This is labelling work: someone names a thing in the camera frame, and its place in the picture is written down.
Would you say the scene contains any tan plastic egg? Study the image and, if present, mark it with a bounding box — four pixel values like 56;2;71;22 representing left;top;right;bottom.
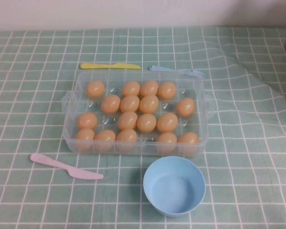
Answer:
156;132;178;155
120;95;140;113
157;82;177;100
76;112;98;130
121;81;141;97
136;113;157;133
177;132;200;155
115;129;138;151
101;94;122;114
85;80;105;98
139;95;160;114
117;111;138;131
176;97;196;117
156;112;179;133
93;129;117;151
74;128;95;151
140;80;160;97

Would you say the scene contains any clear plastic egg box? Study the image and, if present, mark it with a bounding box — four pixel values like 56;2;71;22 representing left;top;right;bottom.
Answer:
61;69;215;158

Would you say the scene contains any clear plastic egg tray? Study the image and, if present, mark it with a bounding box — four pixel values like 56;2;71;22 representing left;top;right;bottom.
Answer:
0;25;286;229

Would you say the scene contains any blue plastic fork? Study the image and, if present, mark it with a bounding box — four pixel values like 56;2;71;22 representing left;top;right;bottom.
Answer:
147;65;207;79

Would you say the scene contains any yellow plastic knife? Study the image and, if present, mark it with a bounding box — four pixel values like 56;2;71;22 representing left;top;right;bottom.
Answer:
80;62;142;70

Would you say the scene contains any blue plastic bowl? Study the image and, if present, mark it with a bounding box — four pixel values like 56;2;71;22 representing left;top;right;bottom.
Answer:
143;156;207;212

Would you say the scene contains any pink plastic knife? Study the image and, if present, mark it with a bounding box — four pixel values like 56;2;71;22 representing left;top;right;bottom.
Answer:
30;153;104;180

